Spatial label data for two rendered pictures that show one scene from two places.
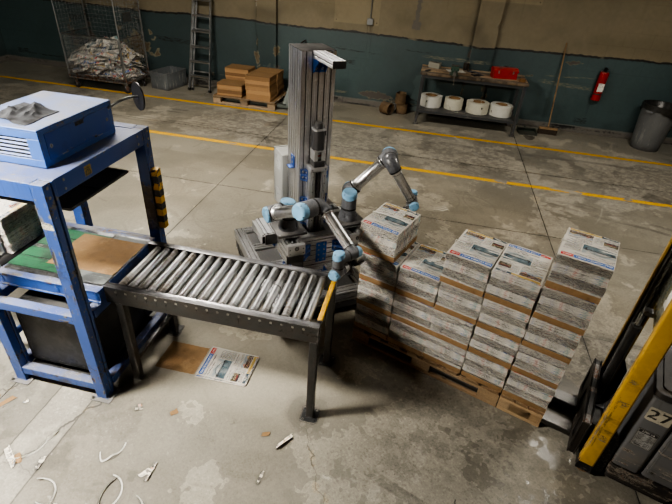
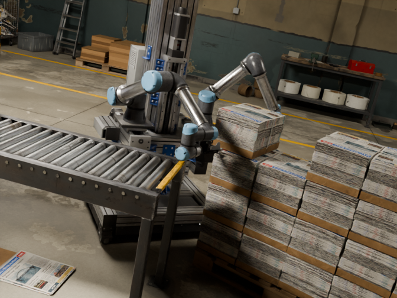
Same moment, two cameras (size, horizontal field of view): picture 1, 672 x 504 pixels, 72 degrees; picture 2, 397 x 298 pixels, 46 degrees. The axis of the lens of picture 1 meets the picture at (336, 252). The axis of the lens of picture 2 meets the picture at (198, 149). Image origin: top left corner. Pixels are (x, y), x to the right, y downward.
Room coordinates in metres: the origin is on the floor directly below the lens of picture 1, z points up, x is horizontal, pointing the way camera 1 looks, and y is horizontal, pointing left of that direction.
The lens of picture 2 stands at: (0.07, -0.08, 1.67)
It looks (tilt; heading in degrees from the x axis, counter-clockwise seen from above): 18 degrees down; 0
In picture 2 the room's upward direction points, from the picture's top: 11 degrees clockwise
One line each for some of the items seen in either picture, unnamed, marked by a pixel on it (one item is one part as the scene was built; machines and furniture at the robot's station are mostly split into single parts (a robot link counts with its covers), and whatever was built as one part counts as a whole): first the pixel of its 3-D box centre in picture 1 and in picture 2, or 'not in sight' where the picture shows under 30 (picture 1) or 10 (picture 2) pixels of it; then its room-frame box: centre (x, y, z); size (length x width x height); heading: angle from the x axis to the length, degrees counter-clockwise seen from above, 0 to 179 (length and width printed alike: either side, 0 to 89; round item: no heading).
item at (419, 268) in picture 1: (438, 314); (299, 235); (2.60, -0.78, 0.42); 1.17 x 0.39 x 0.83; 61
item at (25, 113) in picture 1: (23, 108); not in sight; (2.39, 1.70, 1.78); 0.32 x 0.28 x 0.05; 171
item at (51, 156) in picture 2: (235, 284); (61, 152); (2.31, 0.62, 0.77); 0.47 x 0.05 x 0.05; 171
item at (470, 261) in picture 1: (473, 261); (346, 162); (2.54, -0.90, 0.95); 0.38 x 0.29 x 0.23; 150
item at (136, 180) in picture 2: (305, 297); (143, 173); (2.24, 0.17, 0.77); 0.47 x 0.05 x 0.05; 171
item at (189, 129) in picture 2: (340, 259); (191, 134); (2.40, -0.03, 0.98); 0.11 x 0.08 x 0.11; 133
